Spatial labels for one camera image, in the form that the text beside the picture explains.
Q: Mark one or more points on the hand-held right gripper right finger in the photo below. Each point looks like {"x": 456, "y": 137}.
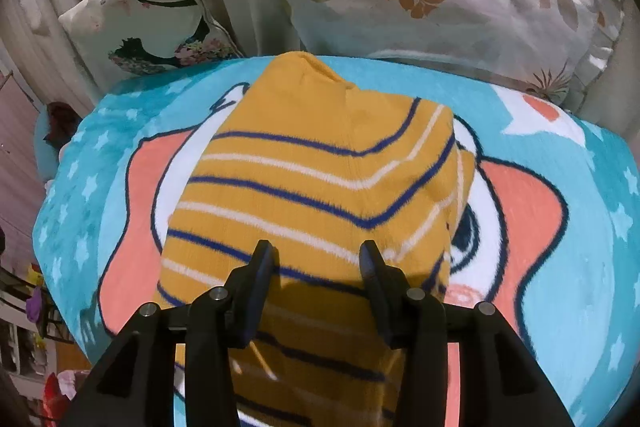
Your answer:
{"x": 382, "y": 294}

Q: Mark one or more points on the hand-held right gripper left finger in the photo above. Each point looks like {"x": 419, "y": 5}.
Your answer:
{"x": 255, "y": 294}

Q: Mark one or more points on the yellow striped sweater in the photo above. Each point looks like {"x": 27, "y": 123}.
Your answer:
{"x": 320, "y": 187}

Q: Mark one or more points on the printed turquoise blanket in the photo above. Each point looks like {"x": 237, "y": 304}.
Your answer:
{"x": 540, "y": 227}

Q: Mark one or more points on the white bird print cushion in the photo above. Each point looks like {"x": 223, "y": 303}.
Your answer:
{"x": 150, "y": 22}

